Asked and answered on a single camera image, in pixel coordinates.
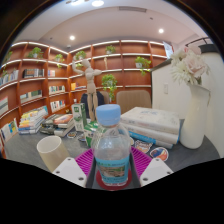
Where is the ceiling lamp with round lights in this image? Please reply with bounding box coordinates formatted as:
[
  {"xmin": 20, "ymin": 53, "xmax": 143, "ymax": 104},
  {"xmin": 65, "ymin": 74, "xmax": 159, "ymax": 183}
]
[{"xmin": 64, "ymin": 0, "xmax": 106, "ymax": 8}]

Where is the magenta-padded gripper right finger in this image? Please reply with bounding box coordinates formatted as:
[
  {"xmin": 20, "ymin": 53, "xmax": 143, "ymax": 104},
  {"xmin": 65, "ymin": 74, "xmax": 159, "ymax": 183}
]
[{"xmin": 127, "ymin": 146, "xmax": 175, "ymax": 190}]

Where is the white book blue spine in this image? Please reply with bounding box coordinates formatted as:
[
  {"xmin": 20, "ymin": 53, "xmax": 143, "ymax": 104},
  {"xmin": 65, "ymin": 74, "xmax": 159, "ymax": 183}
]
[{"xmin": 127, "ymin": 130, "xmax": 175, "ymax": 150}]

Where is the cream cylindrical cup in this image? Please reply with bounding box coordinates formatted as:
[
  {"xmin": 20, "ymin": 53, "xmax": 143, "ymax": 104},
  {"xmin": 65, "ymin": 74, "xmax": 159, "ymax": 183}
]
[{"xmin": 36, "ymin": 135, "xmax": 71, "ymax": 173}]

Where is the wooden bookshelf unit with plants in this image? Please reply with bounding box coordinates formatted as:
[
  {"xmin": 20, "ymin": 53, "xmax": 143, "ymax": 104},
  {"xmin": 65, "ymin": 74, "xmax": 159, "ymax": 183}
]
[{"xmin": 0, "ymin": 38, "xmax": 168, "ymax": 135}]

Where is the tall green white carton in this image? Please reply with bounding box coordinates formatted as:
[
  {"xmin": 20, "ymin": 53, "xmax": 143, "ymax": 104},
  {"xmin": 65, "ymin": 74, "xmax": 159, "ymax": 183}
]
[{"xmin": 71, "ymin": 102, "xmax": 89, "ymax": 133}]

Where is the colourful book stack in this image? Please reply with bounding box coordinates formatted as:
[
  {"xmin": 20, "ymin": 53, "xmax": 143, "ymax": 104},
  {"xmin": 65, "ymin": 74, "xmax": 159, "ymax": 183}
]
[{"xmin": 17, "ymin": 105, "xmax": 50, "ymax": 136}]

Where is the dark book stack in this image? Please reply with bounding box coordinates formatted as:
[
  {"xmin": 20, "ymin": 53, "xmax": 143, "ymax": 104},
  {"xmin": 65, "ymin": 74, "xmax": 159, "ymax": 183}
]
[{"xmin": 39, "ymin": 112, "xmax": 76, "ymax": 138}]

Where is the white ceramic vase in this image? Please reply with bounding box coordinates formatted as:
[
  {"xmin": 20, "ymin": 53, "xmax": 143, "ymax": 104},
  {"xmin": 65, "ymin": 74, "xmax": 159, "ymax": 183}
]
[{"xmin": 179, "ymin": 82, "xmax": 212, "ymax": 150}]

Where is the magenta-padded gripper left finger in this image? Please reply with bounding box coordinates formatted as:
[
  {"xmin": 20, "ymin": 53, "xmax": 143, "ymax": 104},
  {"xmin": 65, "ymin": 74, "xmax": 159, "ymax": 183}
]
[{"xmin": 52, "ymin": 148, "xmax": 98, "ymax": 190}]

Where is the clear water bottle blue cap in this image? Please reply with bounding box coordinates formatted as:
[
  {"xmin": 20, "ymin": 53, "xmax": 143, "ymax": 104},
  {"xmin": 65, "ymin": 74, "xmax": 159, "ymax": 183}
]
[{"xmin": 91, "ymin": 103, "xmax": 132, "ymax": 188}]

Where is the dark blue chair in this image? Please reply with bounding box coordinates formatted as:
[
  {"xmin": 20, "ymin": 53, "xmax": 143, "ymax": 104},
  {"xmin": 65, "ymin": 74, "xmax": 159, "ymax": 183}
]
[{"xmin": 79, "ymin": 91, "xmax": 111, "ymax": 110}]

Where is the wooden artist mannequin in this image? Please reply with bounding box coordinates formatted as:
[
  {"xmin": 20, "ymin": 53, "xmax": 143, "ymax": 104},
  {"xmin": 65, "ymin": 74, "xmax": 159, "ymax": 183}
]
[{"xmin": 71, "ymin": 57, "xmax": 103, "ymax": 122}]

